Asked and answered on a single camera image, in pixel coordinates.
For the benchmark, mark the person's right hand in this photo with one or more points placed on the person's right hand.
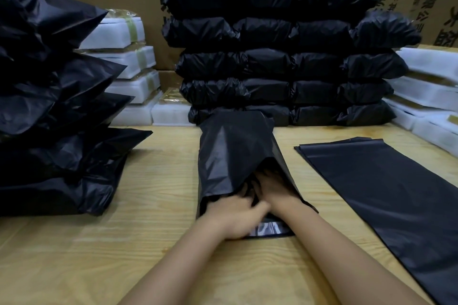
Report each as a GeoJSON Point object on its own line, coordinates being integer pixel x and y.
{"type": "Point", "coordinates": [281, 190]}

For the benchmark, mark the person's left hand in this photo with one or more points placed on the person's left hand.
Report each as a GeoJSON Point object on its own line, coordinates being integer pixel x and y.
{"type": "Point", "coordinates": [230, 219]}

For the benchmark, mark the person's left thumb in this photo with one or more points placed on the person's left thumb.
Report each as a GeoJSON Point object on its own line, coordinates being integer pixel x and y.
{"type": "Point", "coordinates": [260, 209]}

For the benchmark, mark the person's right fingers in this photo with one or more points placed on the person's right fingers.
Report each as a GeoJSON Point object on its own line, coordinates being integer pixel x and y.
{"type": "Point", "coordinates": [268, 181]}

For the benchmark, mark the black plastic mailer bag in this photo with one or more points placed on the black plastic mailer bag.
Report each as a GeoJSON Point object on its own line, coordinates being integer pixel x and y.
{"type": "Point", "coordinates": [232, 151]}

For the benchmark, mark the person's left forearm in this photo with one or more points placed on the person's left forearm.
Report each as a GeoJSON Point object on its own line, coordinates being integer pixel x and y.
{"type": "Point", "coordinates": [179, 262]}

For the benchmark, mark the person's right forearm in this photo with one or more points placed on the person's right forearm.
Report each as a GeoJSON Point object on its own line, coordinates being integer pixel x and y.
{"type": "Point", "coordinates": [350, 254]}

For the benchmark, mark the white foam-wrapped packet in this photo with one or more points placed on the white foam-wrapped packet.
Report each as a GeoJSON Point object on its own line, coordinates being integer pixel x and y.
{"type": "Point", "coordinates": [411, 108]}
{"type": "Point", "coordinates": [134, 113]}
{"type": "Point", "coordinates": [438, 135]}
{"type": "Point", "coordinates": [118, 31]}
{"type": "Point", "coordinates": [132, 60]}
{"type": "Point", "coordinates": [425, 92]}
{"type": "Point", "coordinates": [429, 61]}
{"type": "Point", "coordinates": [408, 120]}
{"type": "Point", "coordinates": [170, 113]}
{"type": "Point", "coordinates": [137, 86]}

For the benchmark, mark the stack of black packed parcels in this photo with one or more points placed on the stack of black packed parcels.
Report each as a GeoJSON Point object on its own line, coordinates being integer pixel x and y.
{"type": "Point", "coordinates": [286, 58]}
{"type": "Point", "coordinates": [50, 101]}

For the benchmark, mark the stack of flat black bags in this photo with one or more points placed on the stack of flat black bags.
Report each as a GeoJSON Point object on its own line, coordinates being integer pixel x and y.
{"type": "Point", "coordinates": [393, 194]}

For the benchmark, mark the small brown cardboard box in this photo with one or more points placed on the small brown cardboard box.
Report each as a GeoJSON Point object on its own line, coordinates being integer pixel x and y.
{"type": "Point", "coordinates": [167, 79]}

